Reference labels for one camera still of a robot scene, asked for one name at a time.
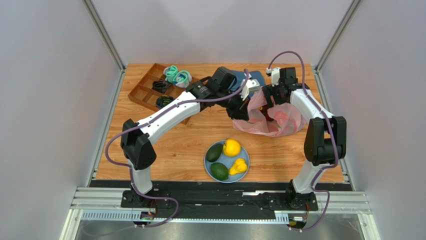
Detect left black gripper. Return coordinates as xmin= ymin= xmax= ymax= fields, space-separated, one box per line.
xmin=216 ymin=88 xmax=251 ymax=123

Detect pink plastic bag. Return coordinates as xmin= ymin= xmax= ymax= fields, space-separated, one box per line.
xmin=232 ymin=91 xmax=307 ymax=137

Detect blue cloth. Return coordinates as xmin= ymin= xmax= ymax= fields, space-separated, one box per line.
xmin=230 ymin=70 xmax=266 ymax=91

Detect yellow fake lemon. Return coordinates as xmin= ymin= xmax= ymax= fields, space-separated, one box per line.
xmin=222 ymin=138 xmax=241 ymax=157

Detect green fake avocado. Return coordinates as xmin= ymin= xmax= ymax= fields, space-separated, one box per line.
xmin=205 ymin=142 xmax=223 ymax=163

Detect blue plate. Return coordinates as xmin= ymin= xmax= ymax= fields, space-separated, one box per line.
xmin=203 ymin=140 xmax=251 ymax=184

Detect yellow fake pear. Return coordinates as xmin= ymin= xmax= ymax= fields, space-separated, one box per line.
xmin=228 ymin=158 xmax=249 ymax=176

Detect green fake lime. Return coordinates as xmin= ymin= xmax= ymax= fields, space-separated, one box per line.
xmin=210 ymin=162 xmax=229 ymax=181

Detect dark red fake fruit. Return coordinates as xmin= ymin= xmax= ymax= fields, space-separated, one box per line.
xmin=258 ymin=105 xmax=274 ymax=122

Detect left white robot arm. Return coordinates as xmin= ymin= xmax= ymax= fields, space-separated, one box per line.
xmin=120 ymin=66 xmax=260 ymax=207

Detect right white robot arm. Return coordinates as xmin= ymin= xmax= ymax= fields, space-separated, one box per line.
xmin=262 ymin=67 xmax=347 ymax=209

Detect teal grey rolled sock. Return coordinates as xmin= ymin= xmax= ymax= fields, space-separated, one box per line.
xmin=173 ymin=70 xmax=193 ymax=89

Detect teal white rolled sock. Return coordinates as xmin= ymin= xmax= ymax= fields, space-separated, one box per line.
xmin=163 ymin=65 xmax=179 ymax=84

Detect wooden compartment tray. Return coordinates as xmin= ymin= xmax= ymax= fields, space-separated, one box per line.
xmin=128 ymin=63 xmax=185 ymax=112

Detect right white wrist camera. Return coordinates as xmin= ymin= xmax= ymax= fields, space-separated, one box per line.
xmin=266 ymin=67 xmax=281 ymax=87

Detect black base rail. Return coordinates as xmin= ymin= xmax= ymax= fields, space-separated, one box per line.
xmin=89 ymin=180 xmax=352 ymax=220

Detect right aluminium corner post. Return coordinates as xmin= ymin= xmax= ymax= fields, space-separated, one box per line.
xmin=315 ymin=0 xmax=363 ymax=72

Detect aluminium corner post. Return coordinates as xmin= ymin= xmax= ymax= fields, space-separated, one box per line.
xmin=82 ymin=0 xmax=126 ymax=72
xmin=315 ymin=0 xmax=363 ymax=72

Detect left aluminium corner post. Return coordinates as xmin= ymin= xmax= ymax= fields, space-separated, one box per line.
xmin=82 ymin=0 xmax=126 ymax=72

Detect aluminium frame rail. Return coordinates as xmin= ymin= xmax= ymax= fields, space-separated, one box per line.
xmin=60 ymin=180 xmax=380 ymax=240

